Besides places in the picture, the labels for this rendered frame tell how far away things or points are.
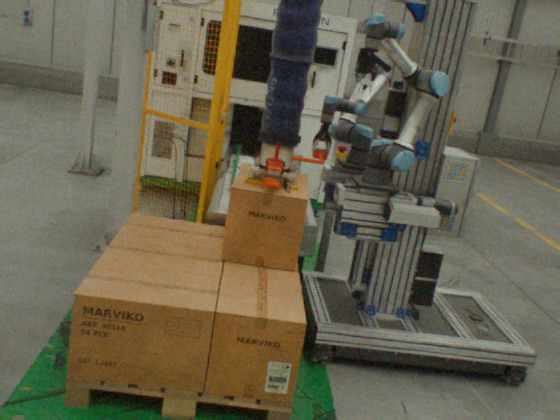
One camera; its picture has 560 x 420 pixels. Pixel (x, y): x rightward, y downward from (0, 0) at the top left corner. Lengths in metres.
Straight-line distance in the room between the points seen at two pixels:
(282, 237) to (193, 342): 0.77
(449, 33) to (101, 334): 2.29
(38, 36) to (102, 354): 10.59
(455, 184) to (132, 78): 2.30
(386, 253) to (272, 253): 0.76
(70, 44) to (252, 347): 10.62
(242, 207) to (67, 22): 10.03
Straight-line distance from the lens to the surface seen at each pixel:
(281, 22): 3.29
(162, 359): 2.84
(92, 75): 6.75
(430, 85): 3.24
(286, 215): 3.17
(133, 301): 2.73
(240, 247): 3.23
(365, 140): 3.79
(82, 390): 2.98
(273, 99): 3.30
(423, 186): 3.60
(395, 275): 3.73
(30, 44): 13.10
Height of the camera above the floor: 1.71
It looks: 16 degrees down
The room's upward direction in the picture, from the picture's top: 9 degrees clockwise
